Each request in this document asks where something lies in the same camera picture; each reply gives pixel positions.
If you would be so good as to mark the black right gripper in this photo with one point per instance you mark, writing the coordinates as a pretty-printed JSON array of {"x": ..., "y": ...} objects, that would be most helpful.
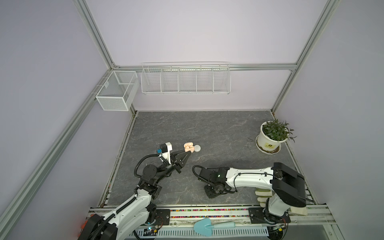
[{"x": 209, "y": 194}]

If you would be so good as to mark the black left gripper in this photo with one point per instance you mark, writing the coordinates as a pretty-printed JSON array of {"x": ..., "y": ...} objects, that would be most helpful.
[{"x": 174, "y": 163}]

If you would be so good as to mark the pink earbud charging case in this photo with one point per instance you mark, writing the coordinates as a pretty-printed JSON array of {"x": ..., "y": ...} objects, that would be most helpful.
[{"x": 189, "y": 147}]

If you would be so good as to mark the white earbud charging case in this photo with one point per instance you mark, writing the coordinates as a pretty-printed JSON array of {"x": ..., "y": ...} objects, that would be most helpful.
[{"x": 197, "y": 147}]

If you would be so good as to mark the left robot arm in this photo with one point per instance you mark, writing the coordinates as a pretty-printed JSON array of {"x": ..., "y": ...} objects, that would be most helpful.
[{"x": 122, "y": 221}]

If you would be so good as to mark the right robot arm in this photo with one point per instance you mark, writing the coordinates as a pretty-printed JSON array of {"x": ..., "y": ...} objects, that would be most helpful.
[{"x": 285, "y": 187}]

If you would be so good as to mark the teal garden trowel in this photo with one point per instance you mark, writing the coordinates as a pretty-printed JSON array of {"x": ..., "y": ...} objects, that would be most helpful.
[{"x": 205, "y": 227}]

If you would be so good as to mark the green circuit board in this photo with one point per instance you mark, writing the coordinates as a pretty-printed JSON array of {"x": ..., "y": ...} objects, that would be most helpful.
[{"x": 150, "y": 232}]

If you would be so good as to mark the potted green plant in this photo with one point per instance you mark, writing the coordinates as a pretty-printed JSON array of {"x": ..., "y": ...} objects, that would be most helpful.
[{"x": 272, "y": 135}]

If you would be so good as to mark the white mesh box basket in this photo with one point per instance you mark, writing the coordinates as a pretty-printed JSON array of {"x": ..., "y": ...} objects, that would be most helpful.
[{"x": 118, "y": 91}]

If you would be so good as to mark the red white work glove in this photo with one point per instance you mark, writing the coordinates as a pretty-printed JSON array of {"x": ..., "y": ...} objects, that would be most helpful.
[{"x": 82, "y": 228}]

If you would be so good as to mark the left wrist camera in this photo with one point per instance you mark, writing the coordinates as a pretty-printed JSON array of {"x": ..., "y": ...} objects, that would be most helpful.
[{"x": 164, "y": 152}]

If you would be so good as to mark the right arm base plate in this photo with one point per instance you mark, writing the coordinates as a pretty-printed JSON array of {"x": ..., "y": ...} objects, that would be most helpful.
[{"x": 260, "y": 215}]

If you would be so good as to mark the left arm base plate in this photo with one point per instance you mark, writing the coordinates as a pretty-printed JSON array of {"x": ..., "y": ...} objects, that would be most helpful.
[{"x": 159, "y": 217}]

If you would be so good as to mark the white wire shelf basket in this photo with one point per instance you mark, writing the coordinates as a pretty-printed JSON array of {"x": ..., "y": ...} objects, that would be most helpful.
[{"x": 186, "y": 78}]

